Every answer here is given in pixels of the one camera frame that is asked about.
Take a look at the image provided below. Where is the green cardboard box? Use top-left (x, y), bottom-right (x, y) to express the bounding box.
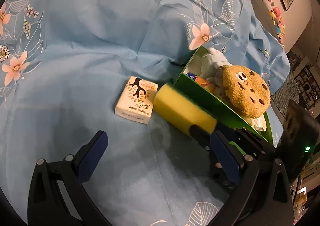
top-left (172, 46), bottom-right (274, 155)

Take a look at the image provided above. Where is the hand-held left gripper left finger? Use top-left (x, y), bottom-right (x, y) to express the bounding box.
top-left (27, 130), bottom-right (113, 226)

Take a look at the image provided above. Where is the cookie plush toy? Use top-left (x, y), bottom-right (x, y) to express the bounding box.
top-left (221, 65), bottom-right (271, 118)

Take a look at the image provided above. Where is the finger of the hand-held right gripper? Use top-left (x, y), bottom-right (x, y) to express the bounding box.
top-left (217, 123), bottom-right (278, 160)
top-left (189, 124), bottom-right (235, 193)

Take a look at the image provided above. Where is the dark patterned wall decoration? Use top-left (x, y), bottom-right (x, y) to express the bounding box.
top-left (287, 51), bottom-right (320, 114)

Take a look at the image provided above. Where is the pile of colourful plush toys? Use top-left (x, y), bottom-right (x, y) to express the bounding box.
top-left (264, 0), bottom-right (288, 46)

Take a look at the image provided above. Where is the yellow and white towel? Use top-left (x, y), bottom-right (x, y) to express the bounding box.
top-left (241, 115), bottom-right (267, 132)

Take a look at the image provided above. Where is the yellow sponge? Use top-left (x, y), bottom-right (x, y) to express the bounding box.
top-left (152, 83), bottom-right (217, 134)

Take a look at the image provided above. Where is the white tissue packet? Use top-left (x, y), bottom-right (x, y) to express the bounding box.
top-left (115, 76), bottom-right (159, 124)

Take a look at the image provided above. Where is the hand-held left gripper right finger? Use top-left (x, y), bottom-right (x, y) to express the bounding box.
top-left (210, 130), bottom-right (293, 226)

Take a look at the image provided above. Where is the blue floral bed sheet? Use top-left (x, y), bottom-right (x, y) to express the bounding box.
top-left (0, 0), bottom-right (292, 226)

